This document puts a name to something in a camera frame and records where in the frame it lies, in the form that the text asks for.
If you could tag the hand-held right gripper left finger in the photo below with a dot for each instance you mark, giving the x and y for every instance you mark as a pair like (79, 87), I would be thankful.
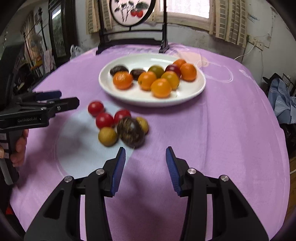
(118, 171)

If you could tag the purple tablecloth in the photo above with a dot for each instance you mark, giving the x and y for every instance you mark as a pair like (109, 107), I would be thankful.
(219, 139)

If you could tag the small yellow green fruit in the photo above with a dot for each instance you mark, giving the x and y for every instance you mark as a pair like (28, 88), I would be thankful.
(108, 136)
(143, 124)

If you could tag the yellow green passion fruit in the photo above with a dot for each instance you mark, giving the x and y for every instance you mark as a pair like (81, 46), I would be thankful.
(156, 70)

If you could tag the window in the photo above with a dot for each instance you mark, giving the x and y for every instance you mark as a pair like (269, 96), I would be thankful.
(185, 7)

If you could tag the white oval plate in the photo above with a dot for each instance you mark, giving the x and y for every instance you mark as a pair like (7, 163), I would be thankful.
(138, 97)

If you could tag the round painted screen on stand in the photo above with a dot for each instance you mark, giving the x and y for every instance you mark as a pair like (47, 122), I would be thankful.
(129, 14)

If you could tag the white plastic bag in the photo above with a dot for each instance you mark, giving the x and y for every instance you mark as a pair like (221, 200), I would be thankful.
(75, 52)

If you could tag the small orange mandarin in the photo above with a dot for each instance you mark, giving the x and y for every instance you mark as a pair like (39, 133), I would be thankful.
(179, 62)

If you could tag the pink hanging towel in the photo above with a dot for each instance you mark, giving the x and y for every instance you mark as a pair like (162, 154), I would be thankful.
(48, 60)

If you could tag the person's left hand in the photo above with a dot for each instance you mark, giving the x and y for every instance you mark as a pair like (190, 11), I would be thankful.
(20, 146)

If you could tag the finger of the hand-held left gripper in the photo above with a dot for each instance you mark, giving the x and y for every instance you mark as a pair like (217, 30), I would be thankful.
(67, 103)
(49, 94)

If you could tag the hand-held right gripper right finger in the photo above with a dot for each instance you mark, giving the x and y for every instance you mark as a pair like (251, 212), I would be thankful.
(173, 171)

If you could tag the white electric fan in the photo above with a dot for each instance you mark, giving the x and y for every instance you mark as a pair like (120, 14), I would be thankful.
(35, 39)

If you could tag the dark brown passion fruit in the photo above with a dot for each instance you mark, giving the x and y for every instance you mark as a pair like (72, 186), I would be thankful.
(137, 73)
(130, 132)
(119, 70)

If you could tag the white wall power outlet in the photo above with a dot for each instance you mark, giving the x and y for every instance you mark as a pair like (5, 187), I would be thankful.
(256, 42)

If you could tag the dark wooden framed mirror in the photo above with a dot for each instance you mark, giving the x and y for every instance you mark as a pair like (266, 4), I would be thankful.
(57, 34)

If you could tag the blue cloth pile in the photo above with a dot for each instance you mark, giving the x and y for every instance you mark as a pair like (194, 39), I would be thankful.
(282, 99)

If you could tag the purple red passion fruit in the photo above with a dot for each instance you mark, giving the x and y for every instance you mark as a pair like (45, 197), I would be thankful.
(173, 68)

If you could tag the red cherry tomato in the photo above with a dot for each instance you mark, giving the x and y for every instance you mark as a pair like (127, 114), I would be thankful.
(122, 114)
(95, 108)
(104, 120)

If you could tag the beige checked curtain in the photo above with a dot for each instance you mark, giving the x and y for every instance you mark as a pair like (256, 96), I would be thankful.
(94, 16)
(227, 20)

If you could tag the smooth orange fruit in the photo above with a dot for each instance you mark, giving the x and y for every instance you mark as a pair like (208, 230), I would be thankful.
(161, 88)
(172, 79)

